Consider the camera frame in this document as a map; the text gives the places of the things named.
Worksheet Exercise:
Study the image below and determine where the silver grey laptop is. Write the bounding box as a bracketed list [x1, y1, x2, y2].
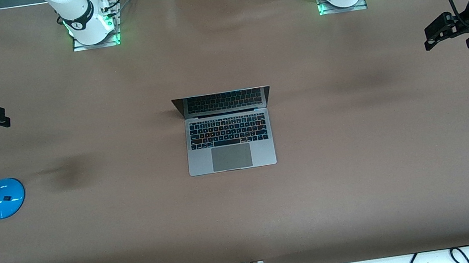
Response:
[171, 84, 282, 179]

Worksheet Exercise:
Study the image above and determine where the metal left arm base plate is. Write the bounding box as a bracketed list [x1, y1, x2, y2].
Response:
[316, 0, 369, 17]

